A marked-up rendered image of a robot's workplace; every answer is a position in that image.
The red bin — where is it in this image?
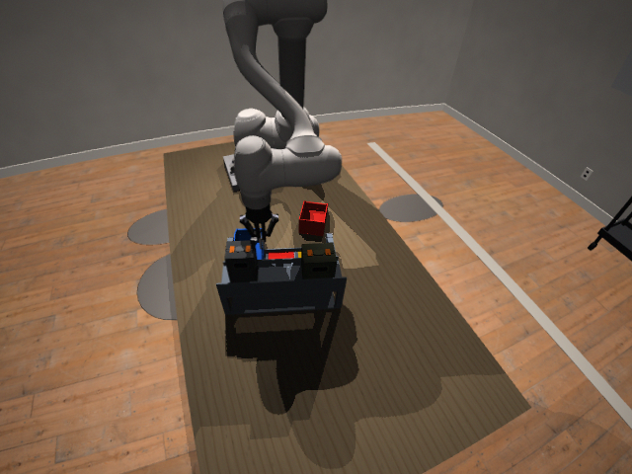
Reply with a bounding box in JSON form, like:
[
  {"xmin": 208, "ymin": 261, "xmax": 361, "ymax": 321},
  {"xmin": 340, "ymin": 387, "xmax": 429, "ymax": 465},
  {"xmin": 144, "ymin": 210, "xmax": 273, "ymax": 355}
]
[{"xmin": 299, "ymin": 200, "xmax": 328, "ymax": 236}]

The dark grey metal shelf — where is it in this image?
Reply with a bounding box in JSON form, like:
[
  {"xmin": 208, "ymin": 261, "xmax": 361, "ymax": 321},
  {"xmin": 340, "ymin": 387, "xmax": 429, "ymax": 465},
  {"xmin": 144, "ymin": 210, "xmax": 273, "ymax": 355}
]
[{"xmin": 216, "ymin": 248, "xmax": 347, "ymax": 315}]

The blue bin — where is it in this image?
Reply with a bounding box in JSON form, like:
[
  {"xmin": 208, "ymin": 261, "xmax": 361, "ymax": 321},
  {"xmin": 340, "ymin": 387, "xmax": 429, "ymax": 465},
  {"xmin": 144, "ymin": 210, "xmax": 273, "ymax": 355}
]
[{"xmin": 234, "ymin": 228, "xmax": 264, "ymax": 260}]

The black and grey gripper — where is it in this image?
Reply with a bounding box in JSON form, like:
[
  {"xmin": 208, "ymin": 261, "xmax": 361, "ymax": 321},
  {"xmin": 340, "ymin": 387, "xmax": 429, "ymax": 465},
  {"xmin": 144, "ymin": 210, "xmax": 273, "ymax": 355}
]
[{"xmin": 240, "ymin": 205, "xmax": 278, "ymax": 250}]

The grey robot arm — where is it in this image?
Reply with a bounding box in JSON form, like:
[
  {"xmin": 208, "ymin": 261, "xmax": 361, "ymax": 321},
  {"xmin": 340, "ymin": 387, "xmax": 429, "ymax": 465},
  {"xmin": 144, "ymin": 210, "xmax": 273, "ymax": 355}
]
[{"xmin": 223, "ymin": 0, "xmax": 342, "ymax": 209}]

